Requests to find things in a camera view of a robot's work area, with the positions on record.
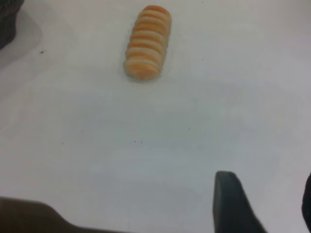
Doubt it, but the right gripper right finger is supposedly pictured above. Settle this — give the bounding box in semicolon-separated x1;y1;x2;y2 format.
301;171;311;233

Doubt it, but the striped orange bread roll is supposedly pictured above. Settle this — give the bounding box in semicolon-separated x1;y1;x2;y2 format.
123;4;173;80

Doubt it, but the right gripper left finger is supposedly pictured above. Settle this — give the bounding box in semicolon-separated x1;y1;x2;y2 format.
212;170;268;233

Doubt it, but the dark brown woven basket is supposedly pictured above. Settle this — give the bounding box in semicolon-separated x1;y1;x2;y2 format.
0;0;22;51

